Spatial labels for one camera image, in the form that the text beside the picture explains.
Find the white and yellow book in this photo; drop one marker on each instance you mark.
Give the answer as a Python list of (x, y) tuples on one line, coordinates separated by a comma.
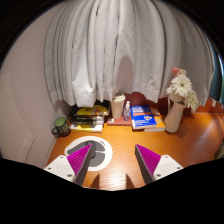
[(86, 128)]

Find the white lidded cup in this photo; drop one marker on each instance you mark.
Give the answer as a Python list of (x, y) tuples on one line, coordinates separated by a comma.
[(117, 106)]

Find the white ceramic vase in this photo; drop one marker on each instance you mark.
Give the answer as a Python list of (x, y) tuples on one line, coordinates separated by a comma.
[(174, 120)]

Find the flat red book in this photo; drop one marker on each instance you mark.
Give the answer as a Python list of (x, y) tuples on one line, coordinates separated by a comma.
[(116, 121)]

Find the blue book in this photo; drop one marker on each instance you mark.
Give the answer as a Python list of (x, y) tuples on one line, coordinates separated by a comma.
[(142, 116)]

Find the yellow and black book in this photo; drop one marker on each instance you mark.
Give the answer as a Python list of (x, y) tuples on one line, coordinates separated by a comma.
[(91, 110)]

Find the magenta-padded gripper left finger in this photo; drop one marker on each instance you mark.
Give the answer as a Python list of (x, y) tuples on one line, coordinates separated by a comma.
[(60, 166)]

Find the small clear bottle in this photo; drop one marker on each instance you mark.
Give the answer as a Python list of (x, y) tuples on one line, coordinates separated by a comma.
[(126, 113)]

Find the round white grey mouse pad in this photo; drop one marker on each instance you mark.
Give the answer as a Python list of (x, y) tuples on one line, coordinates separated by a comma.
[(105, 163)]

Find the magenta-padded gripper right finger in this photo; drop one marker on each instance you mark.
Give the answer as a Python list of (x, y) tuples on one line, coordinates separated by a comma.
[(166, 165)]

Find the green mug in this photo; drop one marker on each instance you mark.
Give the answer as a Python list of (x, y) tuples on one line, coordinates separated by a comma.
[(61, 126)]

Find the window pane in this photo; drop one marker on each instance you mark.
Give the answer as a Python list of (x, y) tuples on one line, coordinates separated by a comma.
[(218, 80)]

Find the dark grey computer mouse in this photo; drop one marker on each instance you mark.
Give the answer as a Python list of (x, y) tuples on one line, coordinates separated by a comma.
[(98, 151)]

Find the white curtain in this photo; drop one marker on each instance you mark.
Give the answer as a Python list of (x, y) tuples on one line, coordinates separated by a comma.
[(126, 46)]

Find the white daisy flower bunch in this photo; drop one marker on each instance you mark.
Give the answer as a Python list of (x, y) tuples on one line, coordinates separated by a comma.
[(181, 86)]

